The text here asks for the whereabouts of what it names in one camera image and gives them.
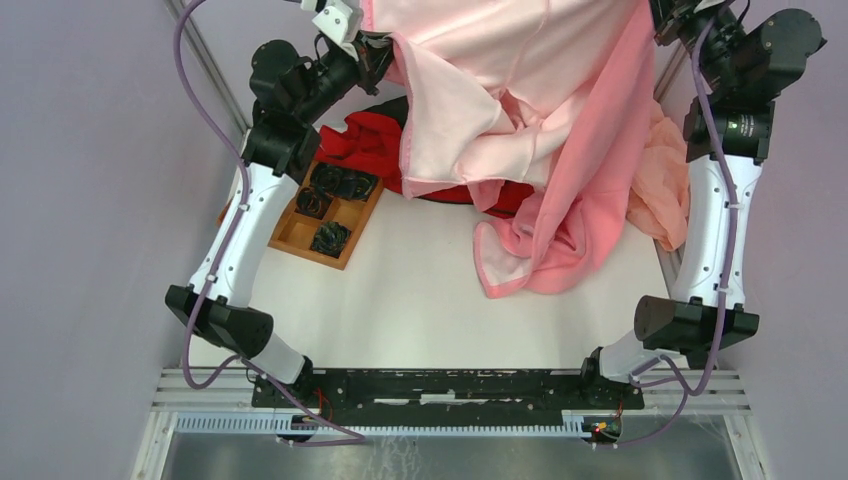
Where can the aluminium rail frame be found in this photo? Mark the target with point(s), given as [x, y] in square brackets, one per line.
[236, 429]

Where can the peach orange garment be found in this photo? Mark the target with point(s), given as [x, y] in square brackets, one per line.
[659, 197]

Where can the wooden compartment tray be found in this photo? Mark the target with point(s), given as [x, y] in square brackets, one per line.
[344, 218]

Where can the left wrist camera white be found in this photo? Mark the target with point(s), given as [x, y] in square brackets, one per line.
[338, 20]

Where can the pink jacket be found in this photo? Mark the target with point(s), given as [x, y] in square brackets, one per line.
[552, 94]

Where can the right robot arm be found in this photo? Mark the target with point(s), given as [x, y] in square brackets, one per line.
[738, 77]

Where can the red and black jacket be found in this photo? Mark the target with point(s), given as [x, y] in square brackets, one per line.
[371, 144]

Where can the rolled tie green leaves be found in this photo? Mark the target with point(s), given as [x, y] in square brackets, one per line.
[330, 239]

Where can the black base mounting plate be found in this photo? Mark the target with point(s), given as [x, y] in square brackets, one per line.
[459, 398]

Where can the rolled tie orange pattern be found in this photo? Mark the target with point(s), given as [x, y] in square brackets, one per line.
[313, 203]

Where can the rolled tie yellow pattern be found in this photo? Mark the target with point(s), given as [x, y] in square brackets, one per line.
[344, 183]

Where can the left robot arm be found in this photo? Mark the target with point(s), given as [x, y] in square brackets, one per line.
[291, 92]

